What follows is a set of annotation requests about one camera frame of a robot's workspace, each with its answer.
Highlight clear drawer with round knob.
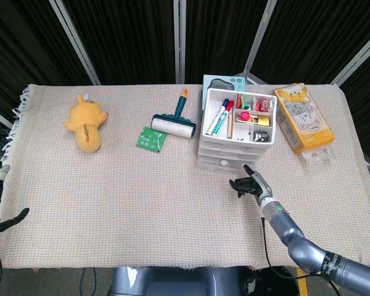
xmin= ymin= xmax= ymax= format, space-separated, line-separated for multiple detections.
xmin=197 ymin=157 xmax=257 ymax=173

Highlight black binder clips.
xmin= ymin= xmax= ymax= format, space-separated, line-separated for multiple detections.
xmin=252 ymin=131 xmax=271 ymax=143

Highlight green sachet packet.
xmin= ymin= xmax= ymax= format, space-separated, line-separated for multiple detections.
xmin=135 ymin=126 xmax=168 ymax=153

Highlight black trash bin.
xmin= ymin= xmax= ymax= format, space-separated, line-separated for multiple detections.
xmin=243 ymin=266 xmax=298 ymax=296

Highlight clear drawer holding dark items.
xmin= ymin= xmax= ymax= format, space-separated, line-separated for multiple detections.
xmin=199 ymin=142 xmax=268 ymax=154

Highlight black folding screen partition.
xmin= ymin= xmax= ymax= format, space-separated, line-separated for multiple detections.
xmin=0 ymin=0 xmax=370 ymax=198

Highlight yellow plush toy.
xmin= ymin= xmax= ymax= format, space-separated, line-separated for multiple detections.
xmin=63 ymin=94 xmax=109 ymax=153

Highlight beige woven tablecloth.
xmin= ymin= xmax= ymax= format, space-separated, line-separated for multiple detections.
xmin=0 ymin=82 xmax=370 ymax=272

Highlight white desktop drawer organizer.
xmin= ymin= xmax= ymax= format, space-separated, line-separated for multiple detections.
xmin=197 ymin=88 xmax=278 ymax=172

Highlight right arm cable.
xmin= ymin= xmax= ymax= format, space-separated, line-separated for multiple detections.
xmin=261 ymin=216 xmax=297 ymax=278

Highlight teal handled lint roller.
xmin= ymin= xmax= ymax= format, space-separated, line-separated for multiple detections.
xmin=150 ymin=88 xmax=197 ymax=140

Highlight red cap whiteboard marker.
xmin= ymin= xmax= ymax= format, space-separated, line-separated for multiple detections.
xmin=212 ymin=100 xmax=234 ymax=137

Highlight blue cap whiteboard marker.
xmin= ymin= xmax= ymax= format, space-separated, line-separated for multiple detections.
xmin=205 ymin=98 xmax=230 ymax=136

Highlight yellow cat print tissue pack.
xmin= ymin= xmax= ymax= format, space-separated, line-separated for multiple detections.
xmin=273 ymin=82 xmax=336 ymax=163

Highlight grey robot torso base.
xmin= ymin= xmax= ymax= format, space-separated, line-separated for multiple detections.
xmin=110 ymin=266 xmax=245 ymax=296

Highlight clear drawer holding white item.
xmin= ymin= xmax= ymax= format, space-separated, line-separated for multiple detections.
xmin=198 ymin=150 xmax=262 ymax=162

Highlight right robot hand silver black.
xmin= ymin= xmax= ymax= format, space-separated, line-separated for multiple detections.
xmin=229 ymin=164 xmax=274 ymax=206

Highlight teal product box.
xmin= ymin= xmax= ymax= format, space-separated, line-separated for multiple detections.
xmin=200 ymin=74 xmax=247 ymax=120

